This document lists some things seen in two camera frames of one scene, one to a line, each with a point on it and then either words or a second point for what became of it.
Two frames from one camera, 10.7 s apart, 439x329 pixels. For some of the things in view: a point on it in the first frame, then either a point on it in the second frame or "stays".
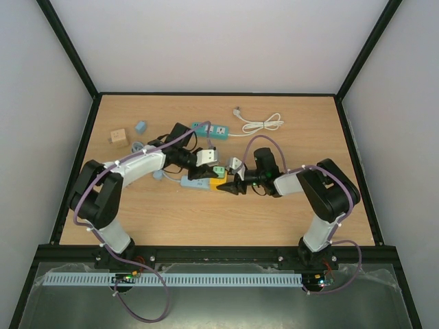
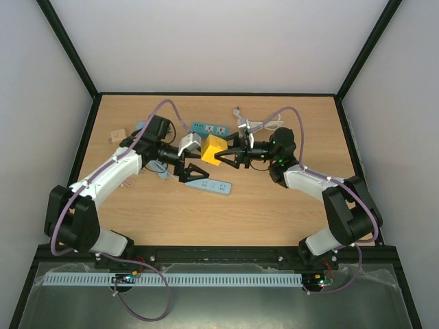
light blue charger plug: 140,127 stays
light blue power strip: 201,184 stays
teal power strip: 217,131 stays
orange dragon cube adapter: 119,137 stays
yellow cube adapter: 215,181 to 212,144
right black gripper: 242,183 to 243,153
